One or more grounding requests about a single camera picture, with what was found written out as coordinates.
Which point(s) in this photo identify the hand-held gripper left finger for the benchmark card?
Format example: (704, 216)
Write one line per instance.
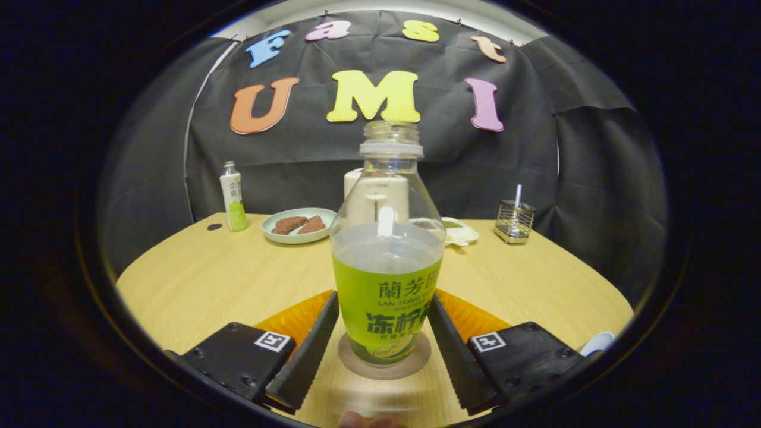
(312, 351)

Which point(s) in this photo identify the small white green bottle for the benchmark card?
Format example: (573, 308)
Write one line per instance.
(235, 202)

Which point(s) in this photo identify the clear green label juice bottle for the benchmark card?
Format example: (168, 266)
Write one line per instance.
(386, 291)

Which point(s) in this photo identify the wooden table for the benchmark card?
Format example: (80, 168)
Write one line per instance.
(238, 273)

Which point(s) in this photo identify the round brown coaster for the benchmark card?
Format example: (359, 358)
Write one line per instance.
(357, 367)

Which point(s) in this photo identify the cream toaster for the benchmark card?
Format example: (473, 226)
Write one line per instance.
(351, 181)

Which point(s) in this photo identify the brown meat piece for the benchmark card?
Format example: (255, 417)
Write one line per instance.
(313, 224)
(288, 224)

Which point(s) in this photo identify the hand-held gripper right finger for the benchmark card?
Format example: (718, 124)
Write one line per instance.
(455, 356)

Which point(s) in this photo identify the pale green plate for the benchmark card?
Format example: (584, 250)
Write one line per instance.
(294, 238)

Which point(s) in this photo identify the white divided food tray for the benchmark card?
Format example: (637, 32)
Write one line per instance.
(461, 233)

